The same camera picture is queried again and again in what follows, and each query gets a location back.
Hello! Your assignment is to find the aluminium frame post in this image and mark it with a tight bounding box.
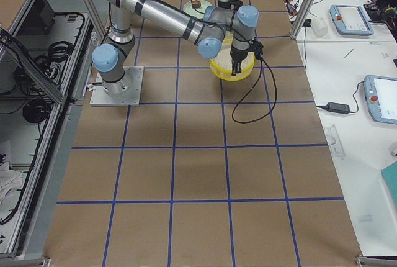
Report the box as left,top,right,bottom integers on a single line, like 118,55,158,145
290,0,314,40

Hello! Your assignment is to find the blue teach pendant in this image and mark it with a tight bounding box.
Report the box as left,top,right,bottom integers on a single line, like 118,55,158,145
329,4,373,36
364,75,396,124

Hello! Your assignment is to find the upper blue teach pendant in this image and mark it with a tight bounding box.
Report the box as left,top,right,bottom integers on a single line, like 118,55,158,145
329,4,373,36

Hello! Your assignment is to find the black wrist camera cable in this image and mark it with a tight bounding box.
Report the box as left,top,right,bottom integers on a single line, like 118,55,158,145
231,55,278,124

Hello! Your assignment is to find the yellow steamer layer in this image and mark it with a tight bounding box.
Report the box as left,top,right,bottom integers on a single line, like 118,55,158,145
210,31,255,71
211,68,252,81

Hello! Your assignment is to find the small black power brick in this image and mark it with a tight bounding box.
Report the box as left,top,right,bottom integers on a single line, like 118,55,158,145
327,102,350,114

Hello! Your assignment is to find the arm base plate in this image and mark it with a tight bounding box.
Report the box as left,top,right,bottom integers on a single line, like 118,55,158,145
90,66,144,106

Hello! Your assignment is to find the lower blue teach pendant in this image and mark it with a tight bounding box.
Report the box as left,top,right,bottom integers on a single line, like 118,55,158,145
364,75,396,124

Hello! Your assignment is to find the white tape roll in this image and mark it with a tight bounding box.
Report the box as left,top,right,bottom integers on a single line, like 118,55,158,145
311,17,328,38

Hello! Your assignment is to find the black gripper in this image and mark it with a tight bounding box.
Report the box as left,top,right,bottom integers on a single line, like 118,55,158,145
230,40,264,75

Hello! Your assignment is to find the brown bun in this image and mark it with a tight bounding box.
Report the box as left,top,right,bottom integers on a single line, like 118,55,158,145
191,0,201,9

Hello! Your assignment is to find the green round plate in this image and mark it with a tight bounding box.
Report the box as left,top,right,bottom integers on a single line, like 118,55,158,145
182,0,213,19

